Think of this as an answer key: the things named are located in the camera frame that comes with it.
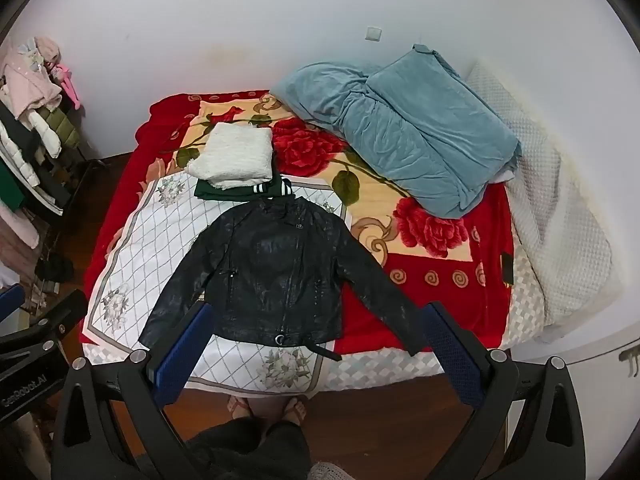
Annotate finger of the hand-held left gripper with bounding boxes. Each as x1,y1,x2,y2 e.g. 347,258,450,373
0,289,90,356
0,282,26,323

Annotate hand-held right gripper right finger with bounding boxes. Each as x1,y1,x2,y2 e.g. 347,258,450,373
422,301,588,480

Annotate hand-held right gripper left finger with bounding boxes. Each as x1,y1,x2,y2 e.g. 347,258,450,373
50,302,216,480

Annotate black leather jacket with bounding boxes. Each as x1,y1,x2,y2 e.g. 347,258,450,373
137,196,436,361

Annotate dark cloth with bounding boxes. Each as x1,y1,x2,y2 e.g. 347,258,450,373
35,254,76,283

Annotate pale pink hanging garment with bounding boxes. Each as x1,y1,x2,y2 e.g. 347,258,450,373
0,205,42,281

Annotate red floral blanket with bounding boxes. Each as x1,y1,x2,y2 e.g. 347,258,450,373
82,91,516,356

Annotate person's left foot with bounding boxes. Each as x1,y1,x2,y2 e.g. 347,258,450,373
226,394,253,420

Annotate person's foot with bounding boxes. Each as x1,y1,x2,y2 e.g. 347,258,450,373
280,394,310,423
226,394,253,420

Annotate green hanging garment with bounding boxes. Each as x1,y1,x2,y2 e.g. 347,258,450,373
0,165,27,212

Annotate white diamond pattern cloth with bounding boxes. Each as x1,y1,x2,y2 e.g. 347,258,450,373
82,172,356,397

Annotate person's dark pants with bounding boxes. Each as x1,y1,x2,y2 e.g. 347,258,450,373
185,416,313,480

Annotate person's right foot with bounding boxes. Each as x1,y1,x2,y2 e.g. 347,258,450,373
280,394,310,423

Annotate white puffer jacket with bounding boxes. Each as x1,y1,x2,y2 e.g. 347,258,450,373
0,109,62,190

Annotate green garment with striped cuffs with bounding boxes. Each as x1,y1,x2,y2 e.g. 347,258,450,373
194,175,296,206

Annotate grey knit cloth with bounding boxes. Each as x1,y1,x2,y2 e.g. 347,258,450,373
305,462,352,480

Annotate olive puffer vest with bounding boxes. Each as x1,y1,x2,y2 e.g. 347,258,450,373
42,102,82,152

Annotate white textured pillow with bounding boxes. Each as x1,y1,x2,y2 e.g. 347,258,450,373
465,60,626,333

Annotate white folded sweater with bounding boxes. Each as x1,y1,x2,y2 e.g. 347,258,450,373
186,122,275,192

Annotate bright pink small garment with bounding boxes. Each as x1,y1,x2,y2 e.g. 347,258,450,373
50,62,82,110

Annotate pink coat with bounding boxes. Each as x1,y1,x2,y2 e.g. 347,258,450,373
0,36,63,117

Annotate blue velvet quilt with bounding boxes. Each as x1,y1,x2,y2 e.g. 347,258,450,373
270,44,523,220

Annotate black clothes rack frame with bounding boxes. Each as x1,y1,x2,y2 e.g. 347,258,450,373
30,157,107,213

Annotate dark wall fixture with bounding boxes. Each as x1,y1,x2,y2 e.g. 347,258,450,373
617,344,640,377

